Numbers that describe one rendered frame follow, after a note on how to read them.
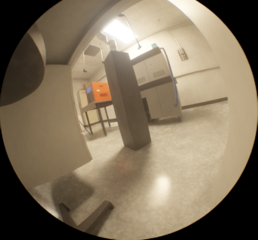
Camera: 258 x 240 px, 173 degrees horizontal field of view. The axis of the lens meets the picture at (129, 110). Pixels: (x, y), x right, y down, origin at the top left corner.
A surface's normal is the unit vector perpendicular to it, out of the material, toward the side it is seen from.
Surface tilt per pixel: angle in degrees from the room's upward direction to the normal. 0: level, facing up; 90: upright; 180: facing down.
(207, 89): 90
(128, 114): 90
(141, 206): 0
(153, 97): 90
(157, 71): 90
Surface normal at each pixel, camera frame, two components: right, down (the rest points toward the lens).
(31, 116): 0.78, -0.17
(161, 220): -0.25, -0.97
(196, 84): -0.58, 0.18
